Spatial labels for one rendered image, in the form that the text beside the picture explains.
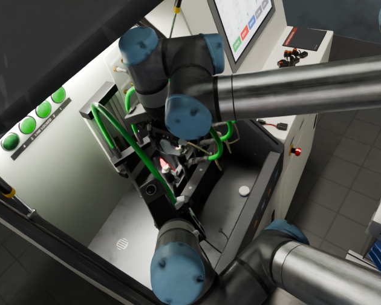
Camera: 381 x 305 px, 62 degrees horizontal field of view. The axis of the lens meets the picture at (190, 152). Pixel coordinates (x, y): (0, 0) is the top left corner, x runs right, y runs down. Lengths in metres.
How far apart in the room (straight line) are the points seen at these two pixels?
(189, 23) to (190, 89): 0.56
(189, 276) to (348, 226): 1.76
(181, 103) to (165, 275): 0.24
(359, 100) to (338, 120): 2.13
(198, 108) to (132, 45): 0.19
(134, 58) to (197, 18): 0.50
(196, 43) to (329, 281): 0.42
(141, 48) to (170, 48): 0.05
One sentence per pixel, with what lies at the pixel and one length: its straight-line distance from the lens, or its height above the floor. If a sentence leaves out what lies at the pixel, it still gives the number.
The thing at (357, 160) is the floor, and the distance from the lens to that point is 2.43.
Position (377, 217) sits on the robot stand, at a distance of 1.06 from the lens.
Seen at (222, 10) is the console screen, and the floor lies 1.33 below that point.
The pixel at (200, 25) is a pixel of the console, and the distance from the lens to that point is 1.08.
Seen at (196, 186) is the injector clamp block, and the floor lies 0.98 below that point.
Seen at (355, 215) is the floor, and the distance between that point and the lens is 2.20.
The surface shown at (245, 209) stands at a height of 0.95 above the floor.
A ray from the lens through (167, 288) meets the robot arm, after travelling 0.46.
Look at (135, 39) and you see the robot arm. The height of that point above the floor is 1.60.
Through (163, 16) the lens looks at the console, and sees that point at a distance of 1.06.
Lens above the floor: 1.90
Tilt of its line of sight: 51 degrees down
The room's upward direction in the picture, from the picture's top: 16 degrees counter-clockwise
